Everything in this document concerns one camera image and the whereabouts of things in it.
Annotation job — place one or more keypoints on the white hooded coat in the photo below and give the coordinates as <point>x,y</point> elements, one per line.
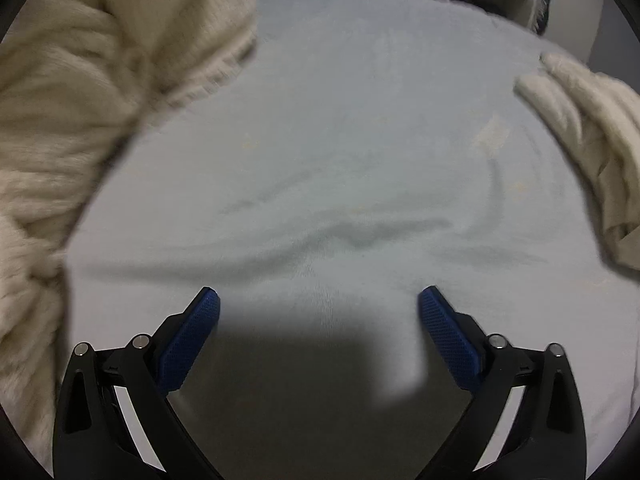
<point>590,110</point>

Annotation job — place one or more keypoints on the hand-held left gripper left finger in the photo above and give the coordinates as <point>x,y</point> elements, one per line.
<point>192,340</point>

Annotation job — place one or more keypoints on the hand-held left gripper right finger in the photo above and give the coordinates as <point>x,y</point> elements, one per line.
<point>447,340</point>

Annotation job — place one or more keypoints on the bed with grey sheet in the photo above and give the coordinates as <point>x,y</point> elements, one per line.
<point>325,135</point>

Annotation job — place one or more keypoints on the cream fluffy blanket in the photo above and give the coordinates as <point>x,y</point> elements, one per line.
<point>75,110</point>

